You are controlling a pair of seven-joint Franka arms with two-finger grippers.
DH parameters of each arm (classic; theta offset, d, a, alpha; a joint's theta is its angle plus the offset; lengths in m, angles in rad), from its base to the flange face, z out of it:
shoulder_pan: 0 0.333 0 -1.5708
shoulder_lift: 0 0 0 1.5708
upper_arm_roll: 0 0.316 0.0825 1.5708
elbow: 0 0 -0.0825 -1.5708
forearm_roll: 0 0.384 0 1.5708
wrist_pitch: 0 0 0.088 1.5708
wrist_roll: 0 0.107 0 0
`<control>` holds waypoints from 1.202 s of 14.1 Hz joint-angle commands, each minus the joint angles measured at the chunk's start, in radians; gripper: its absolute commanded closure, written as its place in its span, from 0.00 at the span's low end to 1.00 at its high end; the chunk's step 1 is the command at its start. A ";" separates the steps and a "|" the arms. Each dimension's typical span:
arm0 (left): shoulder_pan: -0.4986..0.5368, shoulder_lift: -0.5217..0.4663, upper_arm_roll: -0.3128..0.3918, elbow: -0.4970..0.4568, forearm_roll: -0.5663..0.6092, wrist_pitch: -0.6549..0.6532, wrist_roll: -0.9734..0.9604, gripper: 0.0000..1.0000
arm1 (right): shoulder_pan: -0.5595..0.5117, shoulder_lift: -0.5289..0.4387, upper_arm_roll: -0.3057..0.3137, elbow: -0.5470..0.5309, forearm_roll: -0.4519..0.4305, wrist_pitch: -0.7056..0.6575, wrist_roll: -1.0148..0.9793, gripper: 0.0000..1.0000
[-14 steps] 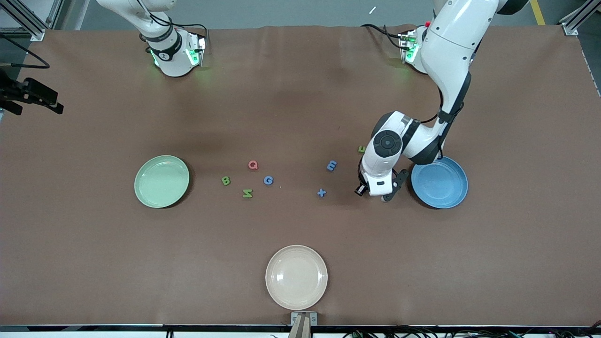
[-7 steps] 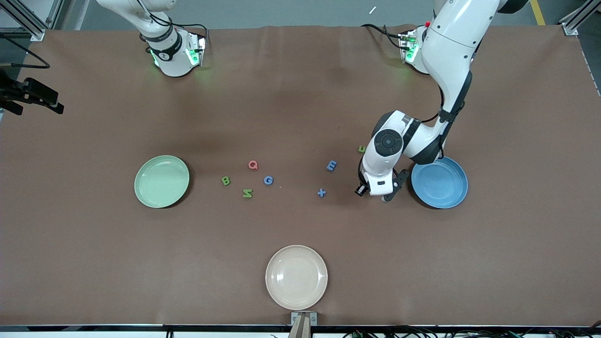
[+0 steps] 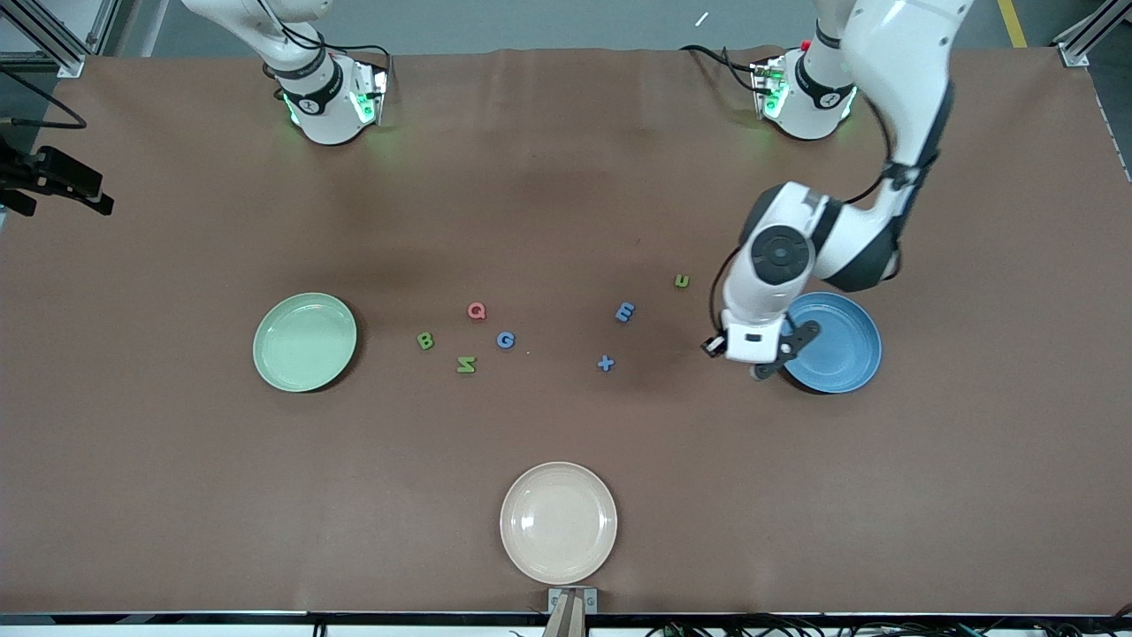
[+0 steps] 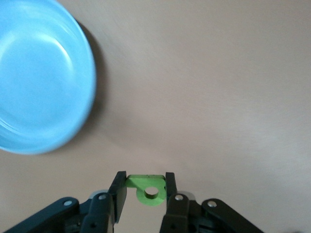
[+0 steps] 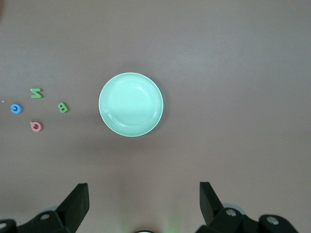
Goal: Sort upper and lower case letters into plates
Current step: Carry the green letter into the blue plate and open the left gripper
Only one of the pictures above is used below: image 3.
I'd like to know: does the blue plate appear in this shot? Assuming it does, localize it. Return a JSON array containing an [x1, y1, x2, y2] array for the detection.
[[778, 292, 883, 395]]

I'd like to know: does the silver arm base connector box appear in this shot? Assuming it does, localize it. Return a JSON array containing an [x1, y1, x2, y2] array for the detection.
[[750, 58, 788, 121], [349, 66, 391, 126]]

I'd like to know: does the brown table cover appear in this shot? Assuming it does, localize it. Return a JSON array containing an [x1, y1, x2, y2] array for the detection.
[[0, 46, 1132, 616]]

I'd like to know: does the beige plate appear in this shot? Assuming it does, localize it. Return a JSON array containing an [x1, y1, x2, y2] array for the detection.
[[500, 461, 618, 586]]

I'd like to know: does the green plate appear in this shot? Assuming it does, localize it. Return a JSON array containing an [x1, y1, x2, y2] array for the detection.
[[253, 292, 358, 393]]

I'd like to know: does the tan wooden strip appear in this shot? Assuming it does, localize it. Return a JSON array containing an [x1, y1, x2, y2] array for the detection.
[[541, 595, 589, 637]]

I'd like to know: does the aluminium frame post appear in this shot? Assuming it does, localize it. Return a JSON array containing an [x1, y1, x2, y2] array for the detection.
[[1052, 0, 1132, 68], [87, 0, 121, 56], [0, 0, 87, 79]]

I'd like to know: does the tangled black cable bundle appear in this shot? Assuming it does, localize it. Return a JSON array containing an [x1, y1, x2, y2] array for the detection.
[[644, 604, 1132, 637]]

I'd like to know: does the black left arm base cable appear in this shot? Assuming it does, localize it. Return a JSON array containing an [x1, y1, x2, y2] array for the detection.
[[679, 43, 763, 96]]

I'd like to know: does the black arm base cable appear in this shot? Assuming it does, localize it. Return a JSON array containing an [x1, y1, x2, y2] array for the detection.
[[679, 43, 763, 96], [301, 27, 395, 100]]

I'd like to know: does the grey mount bracket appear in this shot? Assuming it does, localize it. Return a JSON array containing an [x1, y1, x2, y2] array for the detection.
[[547, 587, 599, 615]]

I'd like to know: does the black right arm base cable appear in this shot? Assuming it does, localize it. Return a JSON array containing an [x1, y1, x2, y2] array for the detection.
[[301, 27, 395, 100]]

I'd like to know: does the black table edge rail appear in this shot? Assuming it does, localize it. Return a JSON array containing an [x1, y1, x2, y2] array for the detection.
[[0, 609, 1132, 627]]

